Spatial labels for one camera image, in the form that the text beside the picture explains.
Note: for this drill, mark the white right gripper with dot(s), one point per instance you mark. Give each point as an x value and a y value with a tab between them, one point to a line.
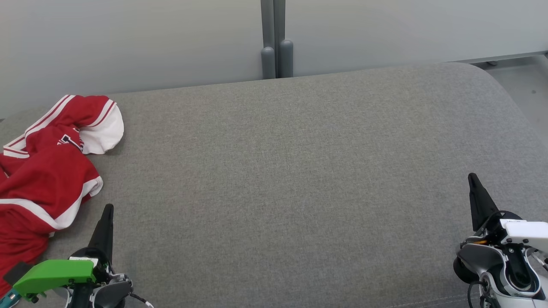
526	231

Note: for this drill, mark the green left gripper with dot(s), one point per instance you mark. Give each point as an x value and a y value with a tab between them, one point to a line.
51	273

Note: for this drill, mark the red shorts white stripe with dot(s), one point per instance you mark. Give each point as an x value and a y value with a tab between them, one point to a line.
38	184

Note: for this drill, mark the grey fabric sofa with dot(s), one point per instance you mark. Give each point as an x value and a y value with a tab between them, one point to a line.
278	171

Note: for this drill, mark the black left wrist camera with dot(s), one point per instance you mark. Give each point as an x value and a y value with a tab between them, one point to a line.
17	271

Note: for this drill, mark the grey partition post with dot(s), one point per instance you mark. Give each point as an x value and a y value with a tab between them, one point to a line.
278	25

